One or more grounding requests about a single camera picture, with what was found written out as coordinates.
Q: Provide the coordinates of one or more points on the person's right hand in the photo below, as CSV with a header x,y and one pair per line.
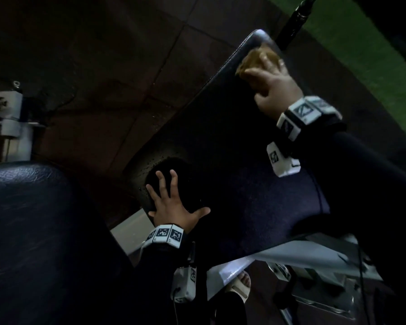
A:
x,y
279,93

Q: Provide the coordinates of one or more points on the person's left hand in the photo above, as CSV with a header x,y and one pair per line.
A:
x,y
171,209

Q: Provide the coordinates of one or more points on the person's left middle finger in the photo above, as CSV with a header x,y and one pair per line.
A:
x,y
161,184

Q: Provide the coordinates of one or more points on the person's left thumb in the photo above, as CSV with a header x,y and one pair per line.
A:
x,y
200,213

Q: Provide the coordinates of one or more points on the person's right thumb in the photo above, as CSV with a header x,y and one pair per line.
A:
x,y
261,94

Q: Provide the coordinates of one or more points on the brown cleaning cloth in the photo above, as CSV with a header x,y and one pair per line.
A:
x,y
253,57

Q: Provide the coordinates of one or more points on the person's right forearm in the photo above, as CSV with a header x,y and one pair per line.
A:
x,y
358,186

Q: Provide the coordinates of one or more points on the person's left forearm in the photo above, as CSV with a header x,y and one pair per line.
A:
x,y
162,277

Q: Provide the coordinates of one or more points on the white marker wristband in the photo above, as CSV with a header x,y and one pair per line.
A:
x,y
304,113
165,235

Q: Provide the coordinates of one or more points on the white metal plate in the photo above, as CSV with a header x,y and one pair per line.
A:
x,y
132,233

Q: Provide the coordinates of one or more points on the black padded bench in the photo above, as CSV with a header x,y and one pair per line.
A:
x,y
223,148

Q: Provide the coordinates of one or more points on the person's foot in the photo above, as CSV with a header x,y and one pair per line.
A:
x,y
243,280

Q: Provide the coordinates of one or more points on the black metal pole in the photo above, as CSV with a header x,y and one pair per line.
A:
x,y
296,20

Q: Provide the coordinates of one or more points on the green floor mat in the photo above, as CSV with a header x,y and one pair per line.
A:
x,y
358,47

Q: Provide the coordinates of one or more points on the black padded seat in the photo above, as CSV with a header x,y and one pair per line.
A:
x,y
44,247

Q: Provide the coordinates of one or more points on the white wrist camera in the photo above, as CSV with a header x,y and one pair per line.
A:
x,y
184,284
280,162

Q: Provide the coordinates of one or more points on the white metal bench frame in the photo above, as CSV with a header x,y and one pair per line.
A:
x,y
301,257

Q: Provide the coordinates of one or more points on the white machine bracket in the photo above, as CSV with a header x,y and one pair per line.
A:
x,y
12,115

